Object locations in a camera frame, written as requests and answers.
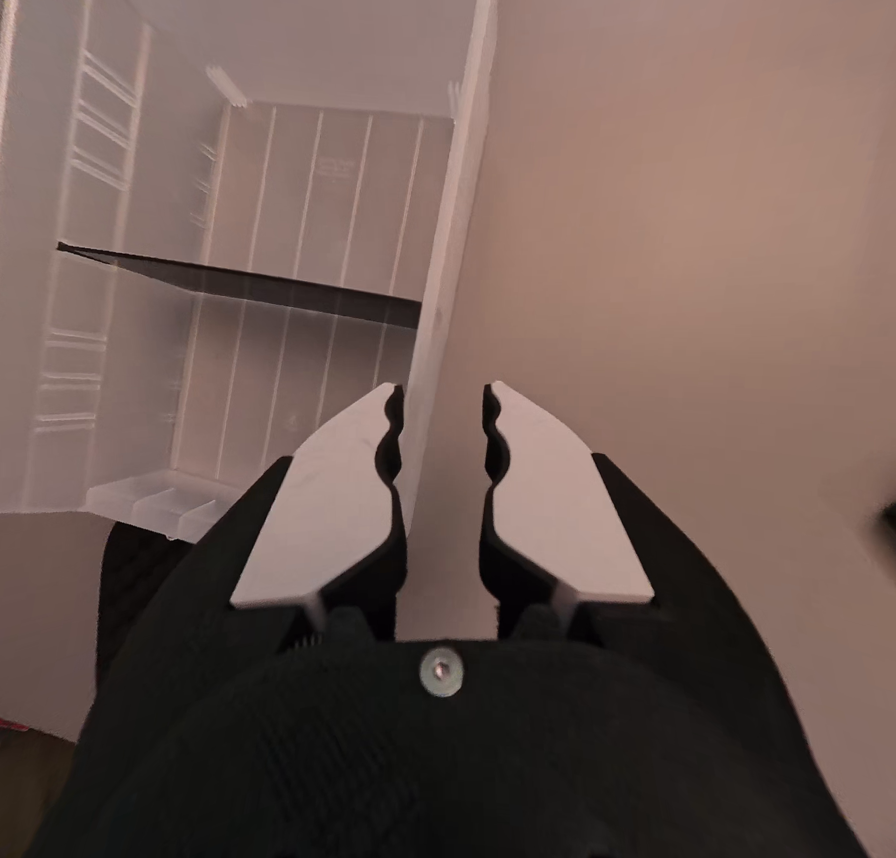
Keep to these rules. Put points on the black mesh office chair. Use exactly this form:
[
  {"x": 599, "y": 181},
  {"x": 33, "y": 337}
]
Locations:
[{"x": 140, "y": 571}]

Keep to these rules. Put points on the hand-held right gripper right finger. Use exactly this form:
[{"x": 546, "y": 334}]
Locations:
[{"x": 567, "y": 515}]

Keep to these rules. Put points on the clear plastic bin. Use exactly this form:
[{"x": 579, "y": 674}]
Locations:
[{"x": 315, "y": 186}]

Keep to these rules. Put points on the black bin divider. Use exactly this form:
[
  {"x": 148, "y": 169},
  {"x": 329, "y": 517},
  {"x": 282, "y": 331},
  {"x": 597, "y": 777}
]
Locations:
[{"x": 280, "y": 288}]

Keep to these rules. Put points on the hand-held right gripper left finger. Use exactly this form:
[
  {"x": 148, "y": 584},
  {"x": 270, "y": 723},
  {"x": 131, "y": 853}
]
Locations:
[{"x": 322, "y": 515}]

